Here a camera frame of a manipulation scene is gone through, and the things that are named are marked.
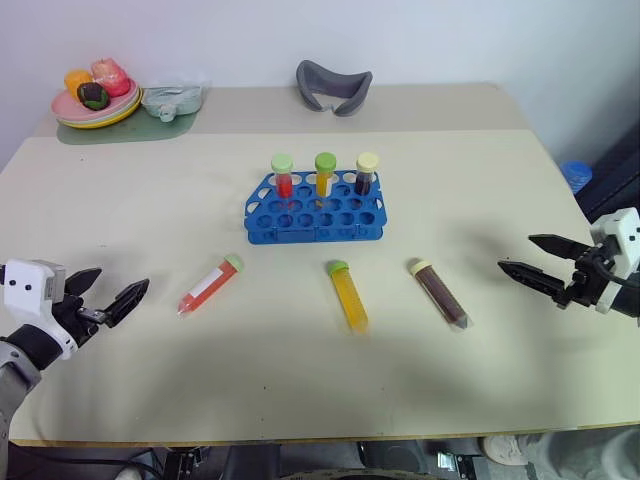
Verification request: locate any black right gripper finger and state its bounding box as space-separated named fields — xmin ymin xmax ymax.
xmin=528 ymin=233 xmax=596 ymax=262
xmin=497 ymin=258 xmax=570 ymax=307

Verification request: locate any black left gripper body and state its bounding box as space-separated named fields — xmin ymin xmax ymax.
xmin=51 ymin=293 xmax=117 ymax=350

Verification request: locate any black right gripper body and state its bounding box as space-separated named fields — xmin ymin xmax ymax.
xmin=553 ymin=242 xmax=619 ymax=312

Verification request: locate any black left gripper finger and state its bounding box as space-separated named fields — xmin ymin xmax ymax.
xmin=104 ymin=278 xmax=151 ymax=329
xmin=65 ymin=268 xmax=103 ymax=307

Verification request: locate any red labelled tube green cap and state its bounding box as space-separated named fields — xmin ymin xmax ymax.
xmin=176 ymin=253 xmax=246 ymax=318

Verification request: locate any dark liquid tube cream cap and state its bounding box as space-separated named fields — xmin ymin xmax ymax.
xmin=408 ymin=257 xmax=473 ymax=333
xmin=353 ymin=152 xmax=380 ymax=197

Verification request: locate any yellow liquid tube green cap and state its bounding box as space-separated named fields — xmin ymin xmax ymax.
xmin=326 ymin=259 xmax=372 ymax=336
xmin=314 ymin=151 xmax=337 ymax=199

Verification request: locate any red liquid tube green cap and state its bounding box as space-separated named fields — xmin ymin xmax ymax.
xmin=270 ymin=154 xmax=295 ymax=202

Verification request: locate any blue plastic test tube rack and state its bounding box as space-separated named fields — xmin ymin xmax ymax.
xmin=244 ymin=169 xmax=389 ymax=246

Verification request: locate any blue bottle cap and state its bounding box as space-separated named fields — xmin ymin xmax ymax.
xmin=559 ymin=159 xmax=594 ymax=196

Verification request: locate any green placemat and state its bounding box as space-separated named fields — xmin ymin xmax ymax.
xmin=55 ymin=87 xmax=203 ymax=147

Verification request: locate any yellow plate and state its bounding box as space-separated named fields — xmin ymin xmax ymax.
xmin=58 ymin=89 xmax=143 ymax=131

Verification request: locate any white shoe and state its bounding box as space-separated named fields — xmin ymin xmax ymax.
xmin=481 ymin=433 xmax=535 ymax=467

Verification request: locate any pale green plate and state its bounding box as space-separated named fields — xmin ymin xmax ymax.
xmin=55 ymin=85 xmax=142 ymax=127

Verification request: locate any pink plate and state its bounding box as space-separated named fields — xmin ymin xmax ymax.
xmin=50 ymin=79 xmax=139 ymax=121

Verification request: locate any dark brown green toy fruit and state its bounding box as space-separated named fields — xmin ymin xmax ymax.
xmin=76 ymin=82 xmax=111 ymax=111

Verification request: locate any orange toy fruit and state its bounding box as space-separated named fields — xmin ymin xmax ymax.
xmin=63 ymin=68 xmax=95 ymax=95

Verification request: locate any clear bag with green cloth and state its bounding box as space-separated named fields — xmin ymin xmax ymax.
xmin=140 ymin=82 xmax=207 ymax=124

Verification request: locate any pink toy peach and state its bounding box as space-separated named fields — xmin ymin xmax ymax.
xmin=90 ymin=57 xmax=132 ymax=98

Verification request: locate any dark rounded base shape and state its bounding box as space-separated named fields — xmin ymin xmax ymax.
xmin=355 ymin=440 xmax=437 ymax=474

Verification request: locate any grey curved foam pad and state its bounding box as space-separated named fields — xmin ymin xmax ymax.
xmin=295 ymin=59 xmax=374 ymax=119

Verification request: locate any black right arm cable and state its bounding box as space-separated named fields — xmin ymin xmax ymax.
xmin=587 ymin=244 xmax=640 ymax=292

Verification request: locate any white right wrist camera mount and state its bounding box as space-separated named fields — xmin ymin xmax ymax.
xmin=589 ymin=207 xmax=640 ymax=315

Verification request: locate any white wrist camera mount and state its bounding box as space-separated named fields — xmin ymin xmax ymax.
xmin=589 ymin=207 xmax=640 ymax=315
xmin=0 ymin=258 xmax=79 ymax=361

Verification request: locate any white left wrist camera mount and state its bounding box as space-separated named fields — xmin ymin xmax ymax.
xmin=0 ymin=258 xmax=79 ymax=361

